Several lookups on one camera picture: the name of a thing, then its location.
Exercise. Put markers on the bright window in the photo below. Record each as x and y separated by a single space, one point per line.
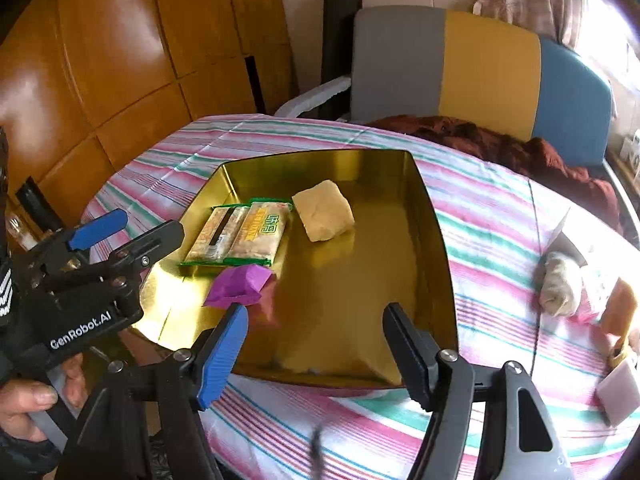
612 20

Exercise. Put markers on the white towel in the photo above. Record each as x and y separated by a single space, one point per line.
560 285

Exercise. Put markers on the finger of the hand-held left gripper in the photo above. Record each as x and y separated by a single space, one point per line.
97 230
150 245

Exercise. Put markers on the dark red blanket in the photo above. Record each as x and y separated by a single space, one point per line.
500 145

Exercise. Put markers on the green cracker packet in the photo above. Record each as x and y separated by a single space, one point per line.
255 235

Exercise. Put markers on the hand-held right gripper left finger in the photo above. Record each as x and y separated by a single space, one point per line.
222 355

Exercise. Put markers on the grey yellow blue chair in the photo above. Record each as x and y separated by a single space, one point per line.
490 70

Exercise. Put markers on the white rectangular block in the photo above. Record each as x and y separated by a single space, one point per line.
620 392

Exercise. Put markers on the pale yellow sponge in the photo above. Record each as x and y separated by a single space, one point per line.
322 210

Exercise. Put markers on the plain purple packet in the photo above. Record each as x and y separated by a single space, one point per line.
240 282

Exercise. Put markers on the person's left hand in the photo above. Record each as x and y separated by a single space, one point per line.
30 396

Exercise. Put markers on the brownish yellow sponge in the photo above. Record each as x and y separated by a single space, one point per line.
622 305

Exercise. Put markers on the gold metal tin box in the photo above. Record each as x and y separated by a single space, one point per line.
350 285

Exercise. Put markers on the black rolled mat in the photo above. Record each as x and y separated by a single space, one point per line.
335 35

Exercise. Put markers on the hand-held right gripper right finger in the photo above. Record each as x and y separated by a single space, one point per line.
412 355

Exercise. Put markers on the white printed box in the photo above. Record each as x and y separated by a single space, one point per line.
632 147

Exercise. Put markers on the wooden wardrobe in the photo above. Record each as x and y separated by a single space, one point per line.
125 35

